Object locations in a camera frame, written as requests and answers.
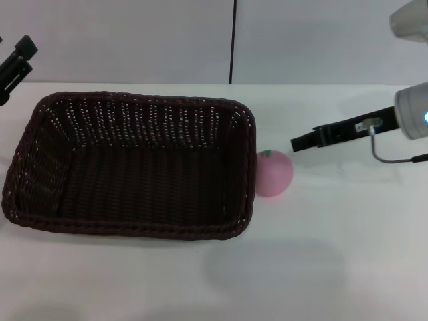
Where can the dark brown woven basket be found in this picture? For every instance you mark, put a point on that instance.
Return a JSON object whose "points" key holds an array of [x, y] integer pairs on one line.
{"points": [[143, 187]]}

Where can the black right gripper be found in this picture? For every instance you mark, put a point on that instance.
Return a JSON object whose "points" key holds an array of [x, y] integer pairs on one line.
{"points": [[361, 128]]}

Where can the pink toy peach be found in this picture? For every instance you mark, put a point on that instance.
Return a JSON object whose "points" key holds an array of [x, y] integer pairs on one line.
{"points": [[274, 175]]}

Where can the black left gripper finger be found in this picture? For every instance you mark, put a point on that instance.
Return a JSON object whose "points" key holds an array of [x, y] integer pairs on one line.
{"points": [[25, 48], [16, 80]]}

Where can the black vertical wall strip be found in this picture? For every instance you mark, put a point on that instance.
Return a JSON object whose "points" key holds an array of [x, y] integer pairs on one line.
{"points": [[233, 40]]}

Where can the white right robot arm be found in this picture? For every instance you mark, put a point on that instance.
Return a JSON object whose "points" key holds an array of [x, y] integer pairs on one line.
{"points": [[413, 112]]}

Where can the grey right wrist camera housing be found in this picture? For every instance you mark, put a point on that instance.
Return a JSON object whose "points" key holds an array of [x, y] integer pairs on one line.
{"points": [[409, 18]]}

